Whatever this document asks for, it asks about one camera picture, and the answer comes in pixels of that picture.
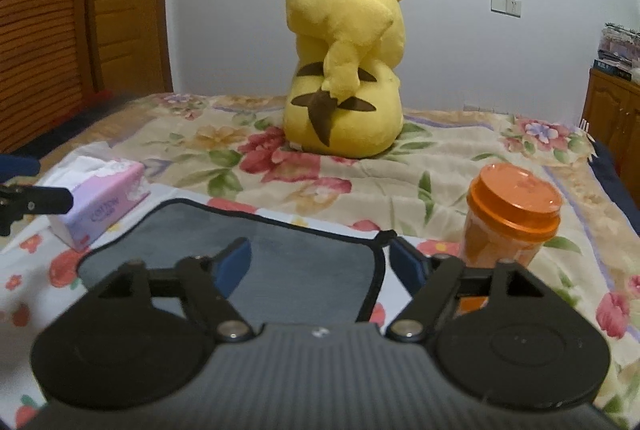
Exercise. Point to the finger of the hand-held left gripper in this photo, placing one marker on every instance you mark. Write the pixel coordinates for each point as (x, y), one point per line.
(20, 166)
(42, 200)

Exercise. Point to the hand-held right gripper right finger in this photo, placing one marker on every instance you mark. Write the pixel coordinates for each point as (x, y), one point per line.
(404, 262)

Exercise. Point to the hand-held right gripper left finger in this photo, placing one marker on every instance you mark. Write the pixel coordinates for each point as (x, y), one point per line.
(236, 262)

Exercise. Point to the grey towel with black edge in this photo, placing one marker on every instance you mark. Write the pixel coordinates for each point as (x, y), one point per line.
(310, 260)

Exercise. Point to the pink tissue box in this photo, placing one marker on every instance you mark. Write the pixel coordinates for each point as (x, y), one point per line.
(102, 200)

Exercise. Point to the floral bed sheet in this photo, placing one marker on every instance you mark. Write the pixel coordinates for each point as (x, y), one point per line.
(400, 180)

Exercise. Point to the orange lidded plastic jar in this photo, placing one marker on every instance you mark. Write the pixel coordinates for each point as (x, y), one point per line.
(505, 220)

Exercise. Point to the wooden louvred wardrobe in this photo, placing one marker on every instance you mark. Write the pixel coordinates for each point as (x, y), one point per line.
(37, 20)

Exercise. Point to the wooden door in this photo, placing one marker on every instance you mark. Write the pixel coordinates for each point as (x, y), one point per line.
(130, 0)

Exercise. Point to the yellow plush toy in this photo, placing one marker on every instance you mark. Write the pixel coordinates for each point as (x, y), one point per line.
(345, 60)

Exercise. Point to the dark blue cloth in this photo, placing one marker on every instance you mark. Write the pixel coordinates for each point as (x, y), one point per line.
(612, 180)

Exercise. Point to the wooden cabinet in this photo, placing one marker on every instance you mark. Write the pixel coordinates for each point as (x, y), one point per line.
(612, 115)

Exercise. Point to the stack of books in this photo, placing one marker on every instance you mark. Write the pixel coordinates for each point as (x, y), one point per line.
(620, 48)

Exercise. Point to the white wall switch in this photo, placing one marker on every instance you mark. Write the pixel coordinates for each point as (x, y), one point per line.
(505, 5)

